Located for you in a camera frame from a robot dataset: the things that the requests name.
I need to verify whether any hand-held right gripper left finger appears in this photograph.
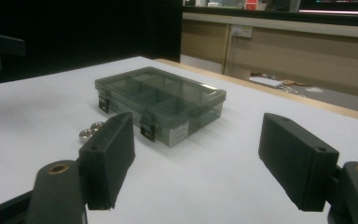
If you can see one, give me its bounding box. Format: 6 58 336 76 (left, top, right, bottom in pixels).
78 111 136 211

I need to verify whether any wooden table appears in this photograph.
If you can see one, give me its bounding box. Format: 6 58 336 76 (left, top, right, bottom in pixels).
154 58 358 125

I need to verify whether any white wall socket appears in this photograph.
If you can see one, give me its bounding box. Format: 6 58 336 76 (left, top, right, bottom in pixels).
230 24 253 39

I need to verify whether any white paper sheet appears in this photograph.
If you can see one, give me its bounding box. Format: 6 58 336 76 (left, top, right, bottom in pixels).
249 76 283 89

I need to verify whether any grey translucent compartment box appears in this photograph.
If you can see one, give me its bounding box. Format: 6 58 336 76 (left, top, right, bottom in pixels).
94 65 227 147

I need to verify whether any light wooden desk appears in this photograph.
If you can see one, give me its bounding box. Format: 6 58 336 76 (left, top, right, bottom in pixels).
181 6 358 101

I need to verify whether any red box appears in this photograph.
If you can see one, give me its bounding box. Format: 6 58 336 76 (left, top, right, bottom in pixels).
244 0 259 11

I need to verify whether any white board sheet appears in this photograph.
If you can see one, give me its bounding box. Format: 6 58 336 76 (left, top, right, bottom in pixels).
0 55 358 224

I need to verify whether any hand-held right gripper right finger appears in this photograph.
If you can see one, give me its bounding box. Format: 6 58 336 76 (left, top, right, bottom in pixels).
257 112 340 213

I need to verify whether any silver metal nut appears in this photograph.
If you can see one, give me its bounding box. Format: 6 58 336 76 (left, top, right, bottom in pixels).
89 120 105 133
78 128 93 144

